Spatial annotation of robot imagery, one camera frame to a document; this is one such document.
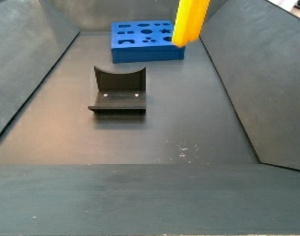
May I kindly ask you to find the blue shape sorting board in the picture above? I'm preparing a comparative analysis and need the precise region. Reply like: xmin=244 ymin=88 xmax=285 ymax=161
xmin=110 ymin=20 xmax=185 ymax=64

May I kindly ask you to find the black curved stand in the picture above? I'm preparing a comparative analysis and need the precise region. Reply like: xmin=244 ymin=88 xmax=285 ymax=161
xmin=87 ymin=67 xmax=146 ymax=113

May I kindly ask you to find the yellow double-square block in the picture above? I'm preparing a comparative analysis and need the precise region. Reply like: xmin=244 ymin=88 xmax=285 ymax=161
xmin=172 ymin=0 xmax=212 ymax=47

